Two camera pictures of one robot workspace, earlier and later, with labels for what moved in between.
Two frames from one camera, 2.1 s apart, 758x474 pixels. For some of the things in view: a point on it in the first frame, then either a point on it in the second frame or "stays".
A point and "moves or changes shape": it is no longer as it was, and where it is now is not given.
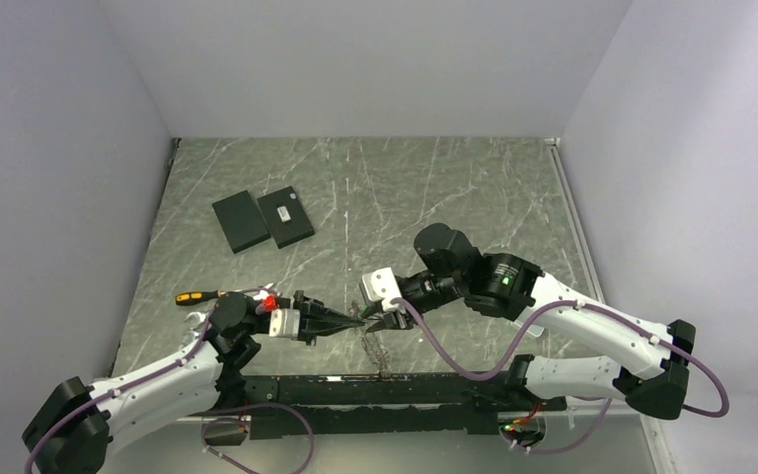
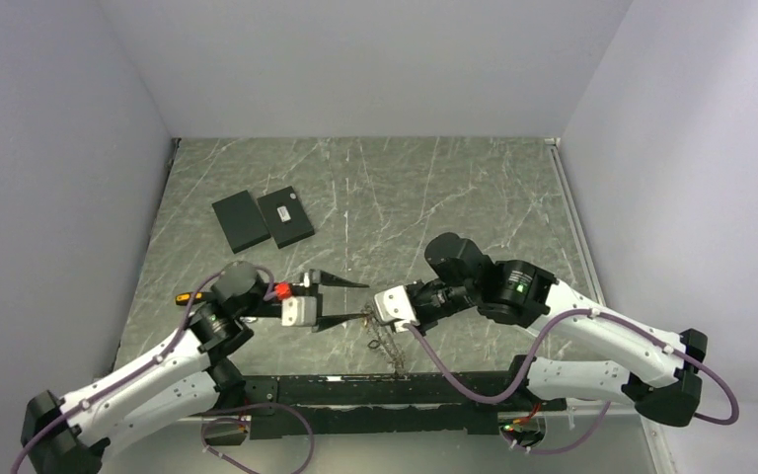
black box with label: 285,217 stays
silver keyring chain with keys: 377,351 moves or changes shape
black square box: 241,220 stays
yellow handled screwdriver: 189,298 stays
